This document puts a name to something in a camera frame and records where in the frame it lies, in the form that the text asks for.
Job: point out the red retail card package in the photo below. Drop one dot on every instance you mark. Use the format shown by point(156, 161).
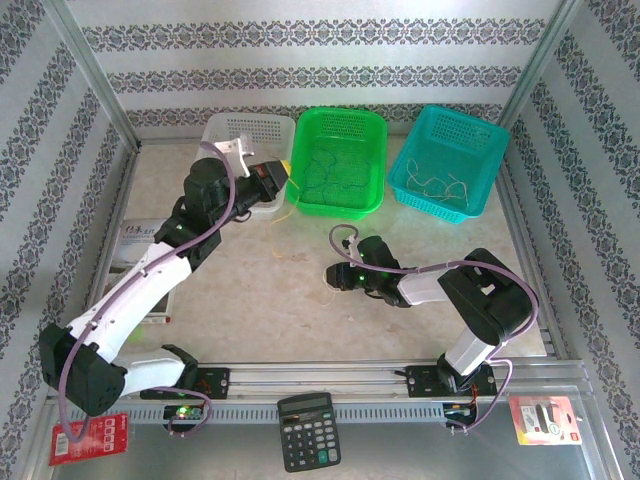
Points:
point(100, 440)

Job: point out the aluminium table side rail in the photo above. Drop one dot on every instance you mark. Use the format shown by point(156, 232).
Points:
point(126, 175)
point(521, 225)

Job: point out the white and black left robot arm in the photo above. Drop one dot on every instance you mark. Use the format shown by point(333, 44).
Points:
point(135, 290)

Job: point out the pink usb drive package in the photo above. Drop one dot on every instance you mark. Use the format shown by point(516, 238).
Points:
point(545, 422)

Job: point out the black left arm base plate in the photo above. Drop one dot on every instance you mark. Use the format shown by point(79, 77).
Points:
point(215, 382)

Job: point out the grey printed booklet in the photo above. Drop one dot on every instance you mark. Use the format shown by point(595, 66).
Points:
point(130, 250)

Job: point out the black desk calculator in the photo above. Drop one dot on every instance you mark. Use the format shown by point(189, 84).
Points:
point(310, 435)

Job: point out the white perforated plastic basket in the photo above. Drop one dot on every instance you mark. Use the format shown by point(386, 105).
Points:
point(270, 130)

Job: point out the green perforated plastic basket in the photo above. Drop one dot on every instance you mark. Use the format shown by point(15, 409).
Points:
point(345, 135)

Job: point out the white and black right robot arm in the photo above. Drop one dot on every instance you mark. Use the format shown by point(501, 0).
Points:
point(425, 287)

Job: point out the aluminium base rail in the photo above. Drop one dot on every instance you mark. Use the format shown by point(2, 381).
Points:
point(320, 377)

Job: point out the teal perforated plastic basket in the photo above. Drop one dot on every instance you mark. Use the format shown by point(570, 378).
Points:
point(450, 135)

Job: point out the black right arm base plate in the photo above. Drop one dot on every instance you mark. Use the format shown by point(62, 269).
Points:
point(422, 382)

